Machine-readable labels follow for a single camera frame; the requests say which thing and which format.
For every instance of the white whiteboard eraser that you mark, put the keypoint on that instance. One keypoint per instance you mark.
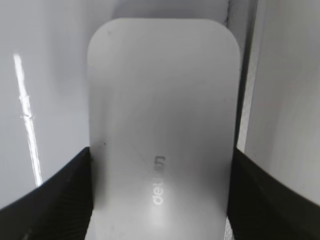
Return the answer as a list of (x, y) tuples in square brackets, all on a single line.
[(162, 110)]

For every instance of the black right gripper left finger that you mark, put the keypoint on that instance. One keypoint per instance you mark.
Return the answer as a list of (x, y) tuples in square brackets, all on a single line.
[(60, 209)]

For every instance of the white whiteboard with grey frame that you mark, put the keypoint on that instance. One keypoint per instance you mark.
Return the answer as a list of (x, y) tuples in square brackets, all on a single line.
[(44, 86)]

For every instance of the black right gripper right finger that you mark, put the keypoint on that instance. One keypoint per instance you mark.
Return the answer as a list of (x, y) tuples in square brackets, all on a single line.
[(262, 208)]

